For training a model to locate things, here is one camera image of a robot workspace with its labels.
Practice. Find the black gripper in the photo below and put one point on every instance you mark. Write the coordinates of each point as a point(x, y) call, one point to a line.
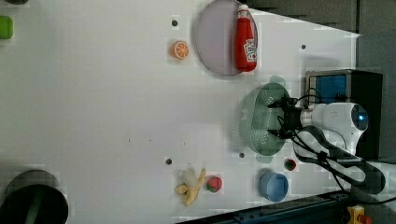
point(291, 117)

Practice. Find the mint green plastic strainer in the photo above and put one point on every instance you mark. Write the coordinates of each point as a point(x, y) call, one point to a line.
point(257, 119)

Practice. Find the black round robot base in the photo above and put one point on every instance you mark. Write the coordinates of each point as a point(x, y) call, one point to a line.
point(34, 197)

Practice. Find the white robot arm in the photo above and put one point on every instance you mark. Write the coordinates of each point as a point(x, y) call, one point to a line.
point(327, 135)

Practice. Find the small red green toy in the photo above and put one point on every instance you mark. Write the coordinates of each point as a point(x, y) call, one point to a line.
point(290, 164)

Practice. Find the black silver toaster oven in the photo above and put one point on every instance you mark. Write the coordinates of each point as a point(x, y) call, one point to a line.
point(351, 86)

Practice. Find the light blue cup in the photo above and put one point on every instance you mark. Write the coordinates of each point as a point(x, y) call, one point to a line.
point(273, 186)

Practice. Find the red ketchup bottle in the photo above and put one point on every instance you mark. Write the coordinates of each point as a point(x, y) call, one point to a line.
point(245, 49)

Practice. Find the red strawberry toy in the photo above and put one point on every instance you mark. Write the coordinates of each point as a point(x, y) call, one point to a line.
point(214, 184)

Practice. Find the round lilac plate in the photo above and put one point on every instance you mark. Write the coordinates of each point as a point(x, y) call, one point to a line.
point(215, 34)

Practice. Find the peeled banana toy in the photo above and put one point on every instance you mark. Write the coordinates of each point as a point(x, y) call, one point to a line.
point(191, 185)

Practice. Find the orange slice toy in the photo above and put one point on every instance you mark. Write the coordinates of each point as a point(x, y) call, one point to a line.
point(180, 50)

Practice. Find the yellow red emergency button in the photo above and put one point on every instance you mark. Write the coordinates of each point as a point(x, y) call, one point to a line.
point(357, 215)

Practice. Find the green block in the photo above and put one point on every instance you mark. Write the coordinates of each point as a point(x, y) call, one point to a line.
point(6, 27)

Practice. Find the blue metal table frame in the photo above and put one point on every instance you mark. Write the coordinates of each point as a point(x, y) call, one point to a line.
point(327, 208)

